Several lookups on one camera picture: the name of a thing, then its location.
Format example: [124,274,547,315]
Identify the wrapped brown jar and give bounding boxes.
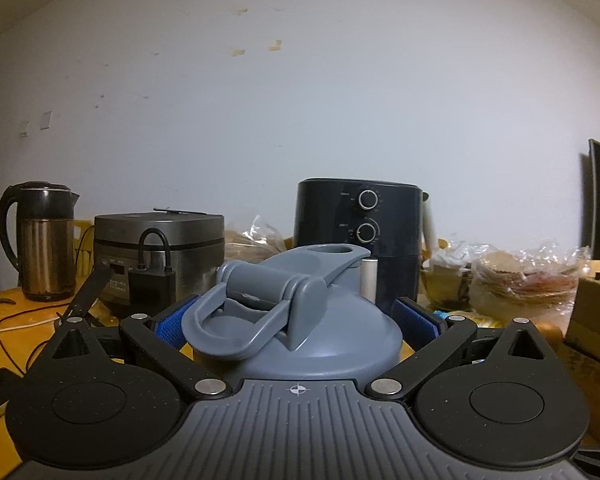
[420,256,474,307]

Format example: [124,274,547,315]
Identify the round citrus fruit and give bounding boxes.
[535,321,564,349]

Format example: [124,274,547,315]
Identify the black phone stand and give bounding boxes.
[55,266,114,332]

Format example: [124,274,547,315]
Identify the white paper tube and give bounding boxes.
[419,192,439,257]

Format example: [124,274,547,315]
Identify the cardboard box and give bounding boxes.
[562,275,600,402]

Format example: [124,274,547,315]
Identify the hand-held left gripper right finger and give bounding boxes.
[364,296,552,401]

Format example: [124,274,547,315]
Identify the black cable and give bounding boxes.
[0,310,62,377]

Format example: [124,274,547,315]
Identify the black portable air pump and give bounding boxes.
[129,228,177,319]

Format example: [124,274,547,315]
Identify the clear bags of flatbread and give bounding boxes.
[430,240,594,317]

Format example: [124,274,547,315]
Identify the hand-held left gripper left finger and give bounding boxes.
[49,294,233,401]

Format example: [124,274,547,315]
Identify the black air fryer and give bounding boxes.
[294,178,424,307]

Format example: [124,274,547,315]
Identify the steel electric kettle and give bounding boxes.
[0,181,81,303]

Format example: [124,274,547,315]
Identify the yellow wooden chair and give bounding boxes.
[73,220,96,277]

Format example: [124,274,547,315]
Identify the clear bag of brown food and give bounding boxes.
[224,215,296,267]

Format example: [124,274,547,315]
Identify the grey rice cooker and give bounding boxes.
[93,207,226,319]

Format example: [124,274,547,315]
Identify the clear shaker bottle grey lid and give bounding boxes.
[181,242,404,384]

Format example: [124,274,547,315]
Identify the white cable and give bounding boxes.
[0,316,57,334]

